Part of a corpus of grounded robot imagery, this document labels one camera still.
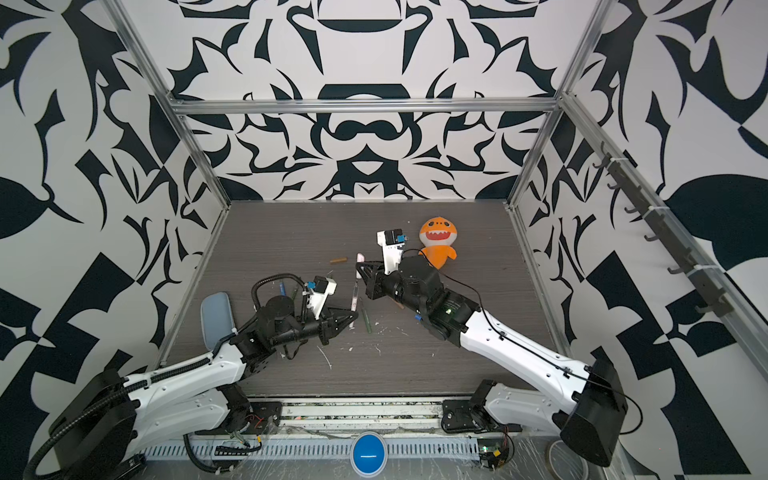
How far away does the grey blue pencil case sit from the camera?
2.89 feet

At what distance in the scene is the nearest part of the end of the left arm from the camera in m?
0.60

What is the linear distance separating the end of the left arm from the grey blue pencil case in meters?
0.29
